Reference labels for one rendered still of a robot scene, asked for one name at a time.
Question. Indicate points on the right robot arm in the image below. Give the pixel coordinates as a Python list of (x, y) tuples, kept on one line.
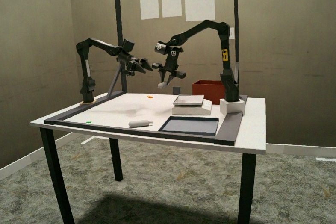
[(83, 50)]

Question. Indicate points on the grey gas cylinder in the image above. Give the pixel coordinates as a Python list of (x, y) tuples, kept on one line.
[(162, 85), (139, 123)]

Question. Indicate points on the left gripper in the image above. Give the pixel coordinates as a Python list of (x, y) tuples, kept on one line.
[(170, 67)]

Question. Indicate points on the red-brown open box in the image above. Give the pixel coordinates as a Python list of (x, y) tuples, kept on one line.
[(213, 90)]

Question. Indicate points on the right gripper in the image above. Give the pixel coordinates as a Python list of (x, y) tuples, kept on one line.
[(133, 64)]

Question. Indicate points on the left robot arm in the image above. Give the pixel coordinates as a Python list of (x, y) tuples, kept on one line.
[(231, 92)]

